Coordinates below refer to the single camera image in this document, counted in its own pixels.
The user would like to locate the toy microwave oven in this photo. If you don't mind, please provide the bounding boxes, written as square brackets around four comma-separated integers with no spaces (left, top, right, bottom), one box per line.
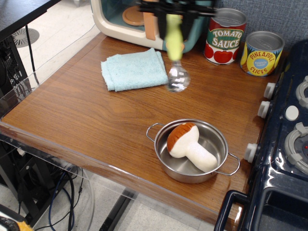
[91,0,212,53]

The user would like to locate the dark blue toy stove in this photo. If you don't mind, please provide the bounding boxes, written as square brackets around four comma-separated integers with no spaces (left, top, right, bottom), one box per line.
[215,40,308,231]

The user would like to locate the tomato sauce can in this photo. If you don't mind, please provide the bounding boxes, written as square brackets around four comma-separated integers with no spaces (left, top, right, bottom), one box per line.
[204,8,247,64]

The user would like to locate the stainless steel pot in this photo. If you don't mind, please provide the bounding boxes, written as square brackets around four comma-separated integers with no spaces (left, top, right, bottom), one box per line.
[151,119,234,183]

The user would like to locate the black table leg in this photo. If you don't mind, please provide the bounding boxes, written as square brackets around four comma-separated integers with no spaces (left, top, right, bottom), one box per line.
[99,195,131,231]

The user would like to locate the plush mushroom toy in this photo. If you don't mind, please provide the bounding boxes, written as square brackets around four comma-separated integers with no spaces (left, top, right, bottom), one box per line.
[167,122,218,172]

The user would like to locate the blue cable under table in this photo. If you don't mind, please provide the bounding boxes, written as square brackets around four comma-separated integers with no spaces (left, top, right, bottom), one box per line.
[48,169,75,231]

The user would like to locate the spoon with yellow-green handle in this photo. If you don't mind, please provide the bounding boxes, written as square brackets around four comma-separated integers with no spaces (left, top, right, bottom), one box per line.
[165,14,191,93]

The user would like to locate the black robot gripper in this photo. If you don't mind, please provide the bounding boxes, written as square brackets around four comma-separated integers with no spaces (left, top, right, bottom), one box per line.
[137,0,217,40]

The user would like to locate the pineapple slices can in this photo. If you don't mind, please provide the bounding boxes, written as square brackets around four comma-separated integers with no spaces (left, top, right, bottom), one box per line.
[240,31,285,77]

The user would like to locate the black desk on left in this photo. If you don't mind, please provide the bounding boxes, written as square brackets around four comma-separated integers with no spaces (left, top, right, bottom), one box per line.
[0,0,62,97]

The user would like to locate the light blue folded towel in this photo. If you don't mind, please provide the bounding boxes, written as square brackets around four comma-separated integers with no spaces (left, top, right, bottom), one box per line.
[101,48,168,91]

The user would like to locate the black cable under table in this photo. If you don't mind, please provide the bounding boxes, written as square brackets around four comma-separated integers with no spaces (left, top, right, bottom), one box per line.
[36,168,85,231]

